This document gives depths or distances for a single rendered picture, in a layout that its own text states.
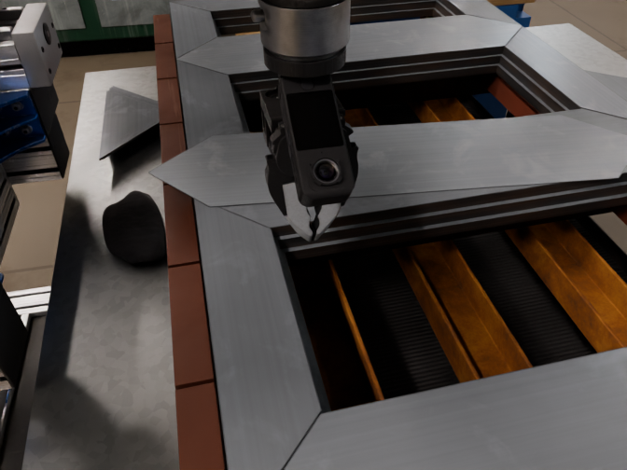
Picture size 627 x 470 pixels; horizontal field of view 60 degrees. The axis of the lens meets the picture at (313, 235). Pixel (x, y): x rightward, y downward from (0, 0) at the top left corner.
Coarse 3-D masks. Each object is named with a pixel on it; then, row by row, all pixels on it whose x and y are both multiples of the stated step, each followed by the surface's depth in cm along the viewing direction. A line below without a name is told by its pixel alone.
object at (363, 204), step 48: (384, 0) 134; (432, 0) 136; (480, 48) 110; (240, 96) 103; (528, 96) 103; (432, 192) 74; (480, 192) 74; (528, 192) 76; (576, 192) 77; (624, 192) 80; (288, 240) 70; (336, 240) 72; (384, 240) 73; (288, 288) 63
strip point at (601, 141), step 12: (576, 120) 89; (576, 132) 86; (588, 132) 86; (600, 132) 86; (612, 132) 86; (588, 144) 83; (600, 144) 83; (612, 144) 83; (624, 144) 83; (600, 156) 81; (612, 156) 81; (624, 156) 81; (612, 168) 79; (624, 168) 79
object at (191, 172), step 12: (204, 144) 83; (180, 156) 81; (192, 156) 81; (204, 156) 81; (180, 168) 78; (192, 168) 78; (204, 168) 78; (180, 180) 76; (192, 180) 76; (204, 180) 76; (192, 192) 74; (204, 192) 74
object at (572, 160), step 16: (528, 128) 87; (544, 128) 87; (560, 128) 87; (544, 144) 83; (560, 144) 83; (576, 144) 83; (560, 160) 80; (576, 160) 80; (592, 160) 80; (560, 176) 77; (576, 176) 77; (592, 176) 77; (608, 176) 77
